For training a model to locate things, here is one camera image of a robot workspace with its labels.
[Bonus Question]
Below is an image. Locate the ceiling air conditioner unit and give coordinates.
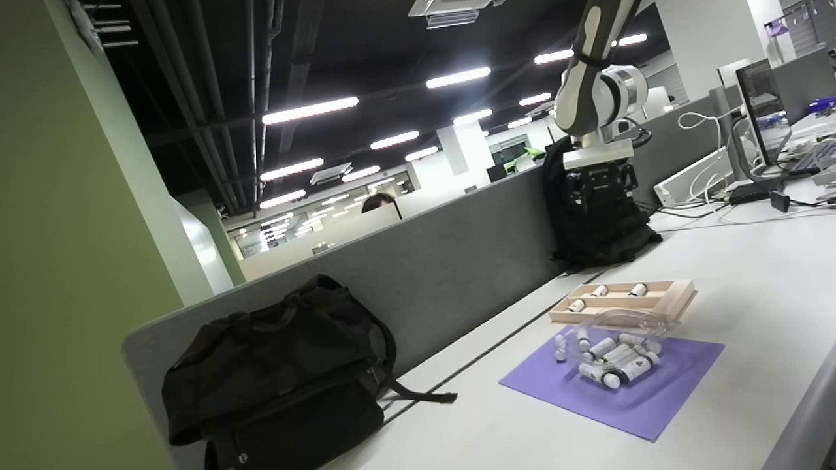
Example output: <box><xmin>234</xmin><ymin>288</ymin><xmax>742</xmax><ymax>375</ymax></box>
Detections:
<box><xmin>408</xmin><ymin>0</ymin><xmax>507</xmax><ymax>31</ymax></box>

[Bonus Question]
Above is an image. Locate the black backpack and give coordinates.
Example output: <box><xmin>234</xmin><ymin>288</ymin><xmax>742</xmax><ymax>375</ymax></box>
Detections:
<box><xmin>161</xmin><ymin>274</ymin><xmax>458</xmax><ymax>470</ymax></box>
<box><xmin>541</xmin><ymin>136</ymin><xmax>664</xmax><ymax>270</ymax></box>

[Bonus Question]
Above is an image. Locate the wooden segment tray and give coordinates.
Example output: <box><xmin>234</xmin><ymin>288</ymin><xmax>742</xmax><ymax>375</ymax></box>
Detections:
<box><xmin>549</xmin><ymin>279</ymin><xmax>698</xmax><ymax>326</ymax></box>

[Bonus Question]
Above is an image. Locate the long white box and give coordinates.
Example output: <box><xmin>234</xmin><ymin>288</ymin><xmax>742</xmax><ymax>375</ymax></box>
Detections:
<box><xmin>654</xmin><ymin>146</ymin><xmax>737</xmax><ymax>208</ymax></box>

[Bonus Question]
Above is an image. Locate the purple mat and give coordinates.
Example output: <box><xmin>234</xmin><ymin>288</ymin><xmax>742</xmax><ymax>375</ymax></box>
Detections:
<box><xmin>499</xmin><ymin>326</ymin><xmax>726</xmax><ymax>443</ymax></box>

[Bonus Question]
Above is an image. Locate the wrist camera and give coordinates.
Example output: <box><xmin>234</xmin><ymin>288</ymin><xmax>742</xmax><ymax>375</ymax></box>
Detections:
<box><xmin>562</xmin><ymin>139</ymin><xmax>635</xmax><ymax>171</ymax></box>

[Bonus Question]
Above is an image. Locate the black cable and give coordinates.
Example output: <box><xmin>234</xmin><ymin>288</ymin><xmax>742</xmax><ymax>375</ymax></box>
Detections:
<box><xmin>637</xmin><ymin>193</ymin><xmax>836</xmax><ymax>220</ymax></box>

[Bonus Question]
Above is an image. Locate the grey desk divider panel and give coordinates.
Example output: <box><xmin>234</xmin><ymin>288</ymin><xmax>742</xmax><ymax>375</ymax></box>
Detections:
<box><xmin>121</xmin><ymin>165</ymin><xmax>570</xmax><ymax>470</ymax></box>

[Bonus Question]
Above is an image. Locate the person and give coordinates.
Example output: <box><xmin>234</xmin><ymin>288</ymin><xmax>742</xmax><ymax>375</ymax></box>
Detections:
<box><xmin>361</xmin><ymin>192</ymin><xmax>398</xmax><ymax>215</ymax></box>

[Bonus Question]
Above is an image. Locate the monitor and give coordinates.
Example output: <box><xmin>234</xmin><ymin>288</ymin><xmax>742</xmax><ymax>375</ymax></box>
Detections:
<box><xmin>735</xmin><ymin>58</ymin><xmax>795</xmax><ymax>183</ymax></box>

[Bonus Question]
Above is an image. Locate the clear plastic container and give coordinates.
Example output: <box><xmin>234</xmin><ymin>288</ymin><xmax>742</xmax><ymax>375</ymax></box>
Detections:
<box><xmin>555</xmin><ymin>307</ymin><xmax>681</xmax><ymax>391</ymax></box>

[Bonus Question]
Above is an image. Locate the white cable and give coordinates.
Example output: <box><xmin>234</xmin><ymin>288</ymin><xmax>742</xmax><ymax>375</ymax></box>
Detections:
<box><xmin>677</xmin><ymin>111</ymin><xmax>752</xmax><ymax>203</ymax></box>

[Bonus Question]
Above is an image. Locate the heap of small white bottles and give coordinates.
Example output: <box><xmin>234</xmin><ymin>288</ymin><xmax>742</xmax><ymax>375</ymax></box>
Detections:
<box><xmin>555</xmin><ymin>328</ymin><xmax>663</xmax><ymax>390</ymax></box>

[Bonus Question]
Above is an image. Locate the keyboard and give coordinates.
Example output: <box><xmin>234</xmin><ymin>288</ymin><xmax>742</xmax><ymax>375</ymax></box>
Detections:
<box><xmin>788</xmin><ymin>139</ymin><xmax>836</xmax><ymax>176</ymax></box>

